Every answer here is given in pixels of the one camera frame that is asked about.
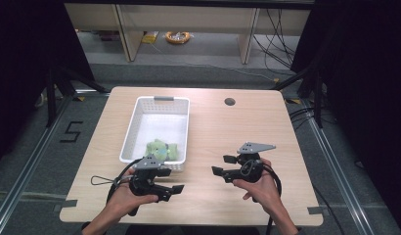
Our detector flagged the black floor cables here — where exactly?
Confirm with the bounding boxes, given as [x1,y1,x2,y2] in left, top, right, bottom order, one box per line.
[252,9,298,71]

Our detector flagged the white plastic basket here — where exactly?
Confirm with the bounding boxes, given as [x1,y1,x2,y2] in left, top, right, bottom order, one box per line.
[118,95,191,173]

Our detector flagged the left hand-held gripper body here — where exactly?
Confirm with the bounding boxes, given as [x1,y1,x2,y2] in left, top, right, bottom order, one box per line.
[127,154,166,198]

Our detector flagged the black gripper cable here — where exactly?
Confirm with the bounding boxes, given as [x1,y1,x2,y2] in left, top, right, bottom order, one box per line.
[90,158,144,205]
[250,163,284,235]

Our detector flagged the plain green sock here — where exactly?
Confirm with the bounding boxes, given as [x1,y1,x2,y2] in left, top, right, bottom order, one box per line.
[164,143,181,162]

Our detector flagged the green plush toy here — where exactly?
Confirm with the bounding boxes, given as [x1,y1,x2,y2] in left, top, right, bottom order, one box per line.
[145,139,172,162]

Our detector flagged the person's right hand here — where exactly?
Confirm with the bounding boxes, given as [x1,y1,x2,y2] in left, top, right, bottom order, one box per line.
[232,158,283,210]

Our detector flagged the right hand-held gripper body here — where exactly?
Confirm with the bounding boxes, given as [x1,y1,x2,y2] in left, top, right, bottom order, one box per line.
[236,141,277,184]

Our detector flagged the yellow packet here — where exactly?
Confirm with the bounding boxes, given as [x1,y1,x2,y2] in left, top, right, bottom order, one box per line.
[141,30,160,45]

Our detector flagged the metal floor rail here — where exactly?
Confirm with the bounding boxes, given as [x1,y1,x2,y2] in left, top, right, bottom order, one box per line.
[0,94,71,227]
[304,104,377,235]

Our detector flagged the yellow cable coil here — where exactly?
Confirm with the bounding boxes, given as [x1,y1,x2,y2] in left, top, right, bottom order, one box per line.
[164,30,193,46]

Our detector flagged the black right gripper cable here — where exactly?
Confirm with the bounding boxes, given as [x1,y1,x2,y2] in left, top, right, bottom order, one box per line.
[250,163,284,235]

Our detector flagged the black metal stand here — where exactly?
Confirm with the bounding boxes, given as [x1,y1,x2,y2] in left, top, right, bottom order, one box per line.
[270,65,324,129]
[44,66,111,128]

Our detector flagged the person's left hand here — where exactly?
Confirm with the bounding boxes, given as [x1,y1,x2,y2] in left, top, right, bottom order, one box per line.
[112,177,159,217]

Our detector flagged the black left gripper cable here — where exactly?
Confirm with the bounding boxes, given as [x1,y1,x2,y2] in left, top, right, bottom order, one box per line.
[90,158,144,205]

